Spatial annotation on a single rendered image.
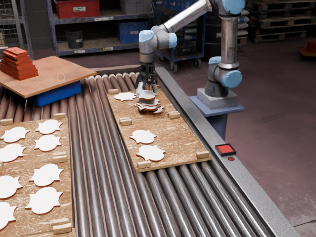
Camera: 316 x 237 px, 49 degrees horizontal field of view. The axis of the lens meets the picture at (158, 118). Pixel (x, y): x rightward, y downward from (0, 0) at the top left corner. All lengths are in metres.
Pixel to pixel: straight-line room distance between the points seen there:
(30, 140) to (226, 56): 1.11
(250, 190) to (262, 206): 0.10
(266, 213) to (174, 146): 0.53
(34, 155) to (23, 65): 0.75
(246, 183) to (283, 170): 1.76
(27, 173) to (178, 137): 0.71
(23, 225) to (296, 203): 2.12
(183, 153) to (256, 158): 1.79
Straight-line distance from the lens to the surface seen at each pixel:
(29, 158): 1.65
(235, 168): 1.56
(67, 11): 5.82
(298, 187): 3.07
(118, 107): 2.00
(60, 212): 1.33
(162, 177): 1.46
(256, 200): 1.41
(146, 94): 1.90
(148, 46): 1.76
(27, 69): 2.24
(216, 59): 2.08
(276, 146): 3.56
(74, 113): 2.01
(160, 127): 1.78
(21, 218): 1.35
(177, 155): 1.57
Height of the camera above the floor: 1.82
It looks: 28 degrees down
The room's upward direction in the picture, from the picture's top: straight up
